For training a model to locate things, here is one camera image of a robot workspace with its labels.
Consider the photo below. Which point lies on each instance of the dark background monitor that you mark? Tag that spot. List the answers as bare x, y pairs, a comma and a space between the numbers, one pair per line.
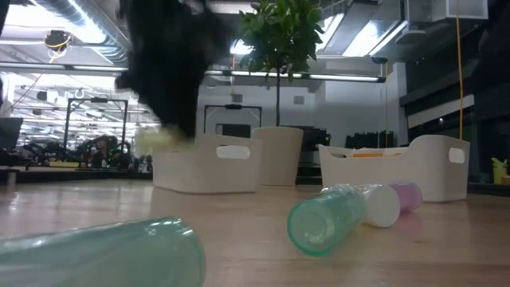
10, 133

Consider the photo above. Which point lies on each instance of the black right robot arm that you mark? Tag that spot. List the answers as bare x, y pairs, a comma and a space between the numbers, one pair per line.
498, 48

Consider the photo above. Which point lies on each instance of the white plastic bin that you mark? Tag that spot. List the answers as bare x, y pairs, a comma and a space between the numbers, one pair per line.
199, 175
418, 175

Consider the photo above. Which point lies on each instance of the green leafy plant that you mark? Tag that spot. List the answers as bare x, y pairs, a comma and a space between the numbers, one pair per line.
281, 36

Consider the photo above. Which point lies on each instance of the long horizontal light bar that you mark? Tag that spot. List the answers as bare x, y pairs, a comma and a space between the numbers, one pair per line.
338, 77

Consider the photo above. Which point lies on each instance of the tall green pill bottle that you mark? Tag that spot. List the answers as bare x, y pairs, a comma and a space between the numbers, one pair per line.
99, 255

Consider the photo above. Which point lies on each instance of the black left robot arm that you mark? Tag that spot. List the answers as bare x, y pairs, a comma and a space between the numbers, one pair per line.
2, 12

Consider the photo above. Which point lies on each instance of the white plant pot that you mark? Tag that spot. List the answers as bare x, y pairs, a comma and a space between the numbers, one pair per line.
281, 155

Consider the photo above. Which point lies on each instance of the black background rig frame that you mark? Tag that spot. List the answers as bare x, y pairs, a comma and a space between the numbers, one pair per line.
95, 100

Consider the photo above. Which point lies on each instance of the short green pill bottle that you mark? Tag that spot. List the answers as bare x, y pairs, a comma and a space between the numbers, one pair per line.
322, 219

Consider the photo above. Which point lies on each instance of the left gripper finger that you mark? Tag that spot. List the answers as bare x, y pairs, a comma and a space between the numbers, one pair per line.
179, 117

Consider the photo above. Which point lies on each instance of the pink pill bottle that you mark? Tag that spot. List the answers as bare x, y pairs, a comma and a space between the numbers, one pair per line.
410, 196

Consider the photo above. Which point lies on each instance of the black stacked chairs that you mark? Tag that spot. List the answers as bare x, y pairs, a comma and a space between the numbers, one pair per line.
370, 141

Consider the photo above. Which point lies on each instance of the round black ceiling fixture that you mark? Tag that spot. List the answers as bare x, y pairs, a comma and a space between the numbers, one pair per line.
57, 40

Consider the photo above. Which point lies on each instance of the dark background work table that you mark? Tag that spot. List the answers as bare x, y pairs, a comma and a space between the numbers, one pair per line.
40, 175

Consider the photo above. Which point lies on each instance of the black background shelf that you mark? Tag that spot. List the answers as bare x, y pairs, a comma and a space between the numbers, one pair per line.
316, 139

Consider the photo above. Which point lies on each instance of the orange pill bottle white cap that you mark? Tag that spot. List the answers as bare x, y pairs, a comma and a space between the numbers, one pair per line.
370, 155

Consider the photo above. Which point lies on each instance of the yellow-green background object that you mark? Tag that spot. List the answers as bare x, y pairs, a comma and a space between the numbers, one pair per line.
499, 171

